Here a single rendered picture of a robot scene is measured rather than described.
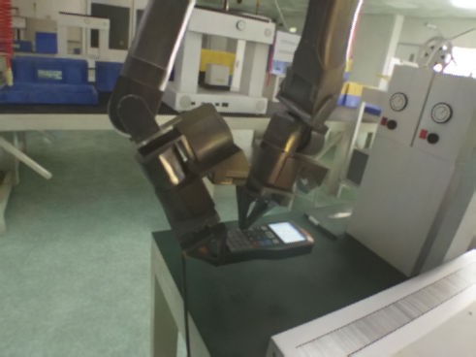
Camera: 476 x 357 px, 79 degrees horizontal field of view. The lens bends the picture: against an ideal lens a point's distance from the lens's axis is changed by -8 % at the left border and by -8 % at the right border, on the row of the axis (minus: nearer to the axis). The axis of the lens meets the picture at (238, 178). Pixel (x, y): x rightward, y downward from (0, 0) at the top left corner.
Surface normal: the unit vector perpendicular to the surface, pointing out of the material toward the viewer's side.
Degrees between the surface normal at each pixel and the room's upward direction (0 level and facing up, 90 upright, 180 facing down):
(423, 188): 90
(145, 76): 72
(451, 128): 90
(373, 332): 0
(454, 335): 0
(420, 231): 90
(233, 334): 0
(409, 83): 90
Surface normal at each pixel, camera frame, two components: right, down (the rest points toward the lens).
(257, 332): 0.14, -0.92
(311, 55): -0.81, 0.43
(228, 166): 0.41, 0.40
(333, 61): 0.54, 0.51
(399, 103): -0.87, 0.07
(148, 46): 0.36, -0.11
